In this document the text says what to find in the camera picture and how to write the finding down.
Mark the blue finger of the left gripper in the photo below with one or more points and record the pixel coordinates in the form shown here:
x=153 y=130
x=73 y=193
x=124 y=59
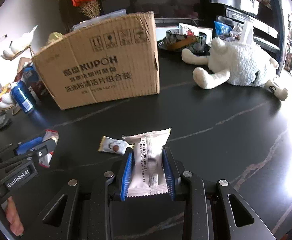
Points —
x=25 y=146

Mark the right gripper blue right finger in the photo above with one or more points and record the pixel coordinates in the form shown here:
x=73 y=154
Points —
x=170 y=179

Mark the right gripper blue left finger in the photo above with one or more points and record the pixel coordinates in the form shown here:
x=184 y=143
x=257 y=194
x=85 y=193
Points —
x=126 y=176

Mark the white pink snack packet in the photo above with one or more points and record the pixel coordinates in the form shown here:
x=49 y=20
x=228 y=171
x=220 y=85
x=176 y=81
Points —
x=148 y=177

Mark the red white snack packet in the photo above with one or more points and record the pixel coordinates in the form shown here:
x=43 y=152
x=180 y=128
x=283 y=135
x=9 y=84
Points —
x=50 y=141

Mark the white shell bowl with snacks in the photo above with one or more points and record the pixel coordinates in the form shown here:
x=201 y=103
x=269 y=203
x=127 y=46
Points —
x=7 y=100

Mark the person's hand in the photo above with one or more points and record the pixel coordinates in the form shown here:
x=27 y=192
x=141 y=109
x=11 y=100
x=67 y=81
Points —
x=13 y=218

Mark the white gold candy wrapper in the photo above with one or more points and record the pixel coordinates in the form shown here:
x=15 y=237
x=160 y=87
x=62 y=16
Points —
x=110 y=145

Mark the blue soda can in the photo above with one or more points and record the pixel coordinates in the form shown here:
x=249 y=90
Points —
x=23 y=96

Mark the blue snack bag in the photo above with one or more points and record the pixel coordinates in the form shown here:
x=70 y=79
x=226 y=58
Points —
x=31 y=78

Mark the brown cardboard box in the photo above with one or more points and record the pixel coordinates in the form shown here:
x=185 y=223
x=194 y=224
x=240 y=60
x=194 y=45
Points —
x=110 y=60

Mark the white plush sheep toy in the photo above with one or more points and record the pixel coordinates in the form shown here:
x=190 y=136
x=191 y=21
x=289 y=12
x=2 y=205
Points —
x=237 y=63

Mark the dark floral snack tray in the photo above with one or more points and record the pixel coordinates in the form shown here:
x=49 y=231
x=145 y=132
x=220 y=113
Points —
x=174 y=42

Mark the dried flower vase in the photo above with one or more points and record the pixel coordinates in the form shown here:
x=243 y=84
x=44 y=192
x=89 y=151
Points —
x=91 y=9

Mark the black upright piano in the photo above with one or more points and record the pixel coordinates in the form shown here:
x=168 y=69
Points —
x=268 y=23

